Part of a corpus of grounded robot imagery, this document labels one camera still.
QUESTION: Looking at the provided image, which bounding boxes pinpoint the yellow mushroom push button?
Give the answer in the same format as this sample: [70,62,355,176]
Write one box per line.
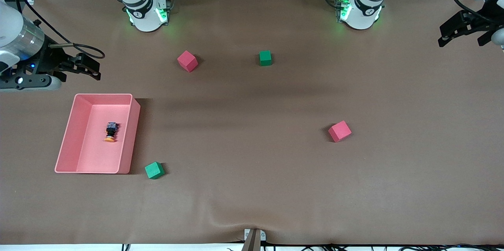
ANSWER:
[105,122,119,143]

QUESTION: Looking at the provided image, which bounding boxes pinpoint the pink plastic tray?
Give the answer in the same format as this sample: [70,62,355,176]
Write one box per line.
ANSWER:
[54,93,141,174]

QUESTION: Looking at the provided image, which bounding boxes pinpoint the pink foam cube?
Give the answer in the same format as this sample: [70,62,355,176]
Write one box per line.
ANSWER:
[328,120,352,143]
[177,50,198,73]

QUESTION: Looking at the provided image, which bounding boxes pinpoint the large table cover mat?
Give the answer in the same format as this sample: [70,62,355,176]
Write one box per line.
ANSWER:
[0,0,504,245]

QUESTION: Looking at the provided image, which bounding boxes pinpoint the metal table edge bracket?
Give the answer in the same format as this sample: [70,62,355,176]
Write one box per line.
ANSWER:
[241,228,267,251]

